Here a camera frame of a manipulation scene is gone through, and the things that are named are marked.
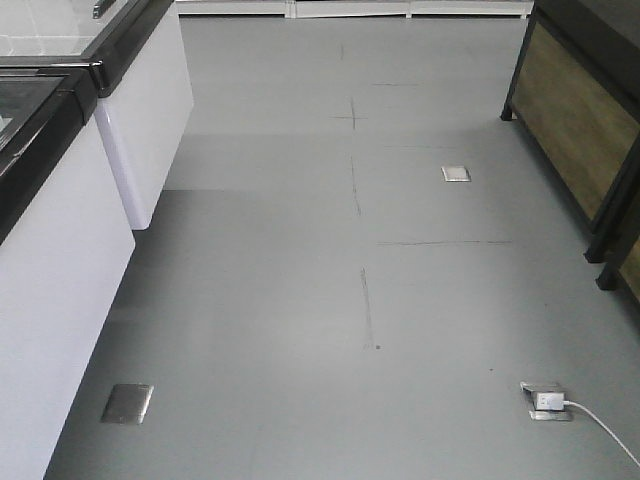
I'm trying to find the metal floor socket plate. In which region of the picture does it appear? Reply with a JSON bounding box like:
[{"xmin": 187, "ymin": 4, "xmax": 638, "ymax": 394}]
[{"xmin": 441, "ymin": 165, "xmax": 471, "ymax": 183}]

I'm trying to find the near white chest freezer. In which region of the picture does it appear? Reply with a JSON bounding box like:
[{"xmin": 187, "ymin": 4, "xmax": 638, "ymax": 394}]
[{"xmin": 1, "ymin": 69, "xmax": 135, "ymax": 479}]

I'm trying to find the white chest freezer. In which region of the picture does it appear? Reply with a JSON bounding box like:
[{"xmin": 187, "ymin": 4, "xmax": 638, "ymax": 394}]
[
  {"xmin": 1, "ymin": 1, "xmax": 194, "ymax": 230},
  {"xmin": 1, "ymin": 69, "xmax": 135, "ymax": 479}
]

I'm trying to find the white power cable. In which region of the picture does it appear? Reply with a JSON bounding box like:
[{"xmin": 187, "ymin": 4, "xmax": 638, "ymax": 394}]
[{"xmin": 562, "ymin": 398, "xmax": 640, "ymax": 469}]

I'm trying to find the black wooden produce stand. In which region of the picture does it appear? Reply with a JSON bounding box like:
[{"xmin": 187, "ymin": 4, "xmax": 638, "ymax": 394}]
[{"xmin": 501, "ymin": 1, "xmax": 639, "ymax": 263}]

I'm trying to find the open floor socket with plug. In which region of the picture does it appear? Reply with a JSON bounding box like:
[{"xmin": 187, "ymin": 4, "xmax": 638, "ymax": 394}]
[{"xmin": 520, "ymin": 381, "xmax": 573, "ymax": 422}]

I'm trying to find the far white chest freezer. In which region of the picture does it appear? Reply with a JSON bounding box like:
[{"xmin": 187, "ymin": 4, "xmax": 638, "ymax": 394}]
[{"xmin": 1, "ymin": 1, "xmax": 194, "ymax": 230}]

